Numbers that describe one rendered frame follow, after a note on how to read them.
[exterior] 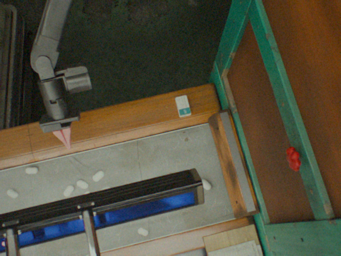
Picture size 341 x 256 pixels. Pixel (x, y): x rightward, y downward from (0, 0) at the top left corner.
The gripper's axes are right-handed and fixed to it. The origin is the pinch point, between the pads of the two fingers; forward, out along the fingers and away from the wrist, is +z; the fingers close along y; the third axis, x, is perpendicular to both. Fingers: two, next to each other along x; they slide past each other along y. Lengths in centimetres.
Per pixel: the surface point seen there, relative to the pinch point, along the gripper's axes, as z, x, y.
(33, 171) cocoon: 8.6, 5.8, -13.2
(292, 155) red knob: -11, -44, 44
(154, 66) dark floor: 13, 101, 34
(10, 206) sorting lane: 16.3, 1.8, -21.5
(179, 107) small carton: -0.5, 9.7, 33.0
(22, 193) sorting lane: 14.0, 3.7, -17.6
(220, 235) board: 29.7, -15.0, 36.1
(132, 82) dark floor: 18, 97, 21
